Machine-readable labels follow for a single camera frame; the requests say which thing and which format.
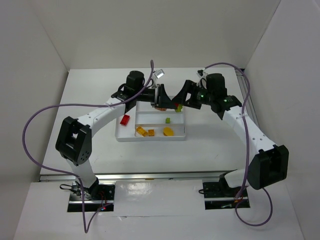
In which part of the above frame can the yellow rounded printed lego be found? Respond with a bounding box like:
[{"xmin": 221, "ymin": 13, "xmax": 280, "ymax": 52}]
[{"xmin": 163, "ymin": 127, "xmax": 175, "ymax": 137}]

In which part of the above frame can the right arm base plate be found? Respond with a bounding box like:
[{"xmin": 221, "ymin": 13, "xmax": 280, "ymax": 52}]
[{"xmin": 198, "ymin": 182, "xmax": 251, "ymax": 210}]

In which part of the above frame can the red lego brick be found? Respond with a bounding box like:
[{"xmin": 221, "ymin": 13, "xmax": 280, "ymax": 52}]
[{"xmin": 120, "ymin": 114, "xmax": 131, "ymax": 126}]

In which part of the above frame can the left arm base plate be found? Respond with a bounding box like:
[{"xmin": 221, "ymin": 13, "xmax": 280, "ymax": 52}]
[{"xmin": 67, "ymin": 182, "xmax": 116, "ymax": 213}]

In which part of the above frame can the tan lego brick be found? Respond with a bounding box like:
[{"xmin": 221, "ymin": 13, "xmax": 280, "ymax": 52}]
[{"xmin": 155, "ymin": 107, "xmax": 167, "ymax": 112}]

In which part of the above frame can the aluminium rail front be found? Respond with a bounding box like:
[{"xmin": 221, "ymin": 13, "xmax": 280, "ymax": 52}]
[{"xmin": 39, "ymin": 171, "xmax": 230, "ymax": 182}]

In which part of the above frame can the white divided tray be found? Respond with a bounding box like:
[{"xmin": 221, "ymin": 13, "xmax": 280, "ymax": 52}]
[{"xmin": 114, "ymin": 101, "xmax": 187, "ymax": 142}]

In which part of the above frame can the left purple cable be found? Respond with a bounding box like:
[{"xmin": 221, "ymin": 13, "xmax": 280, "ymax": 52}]
[{"xmin": 22, "ymin": 59, "xmax": 157, "ymax": 234}]

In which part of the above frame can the green lego brick from stack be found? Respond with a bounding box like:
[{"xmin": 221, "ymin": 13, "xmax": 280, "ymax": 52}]
[{"xmin": 175, "ymin": 104, "xmax": 183, "ymax": 113}]

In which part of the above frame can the small orange lego brick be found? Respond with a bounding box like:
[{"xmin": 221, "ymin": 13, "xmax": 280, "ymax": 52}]
[{"xmin": 148, "ymin": 129, "xmax": 155, "ymax": 137}]

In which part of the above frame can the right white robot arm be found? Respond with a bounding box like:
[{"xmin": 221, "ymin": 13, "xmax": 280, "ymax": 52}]
[{"xmin": 172, "ymin": 73, "xmax": 289, "ymax": 190}]

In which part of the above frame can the yellow lego piece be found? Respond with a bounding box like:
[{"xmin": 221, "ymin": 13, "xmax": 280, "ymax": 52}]
[{"xmin": 136, "ymin": 126, "xmax": 148, "ymax": 137}]

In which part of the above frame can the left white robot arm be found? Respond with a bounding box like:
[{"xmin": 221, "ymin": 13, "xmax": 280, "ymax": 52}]
[{"xmin": 55, "ymin": 69, "xmax": 178, "ymax": 199}]

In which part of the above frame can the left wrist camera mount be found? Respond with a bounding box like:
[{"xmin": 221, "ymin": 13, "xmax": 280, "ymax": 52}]
[{"xmin": 152, "ymin": 69, "xmax": 165, "ymax": 86}]

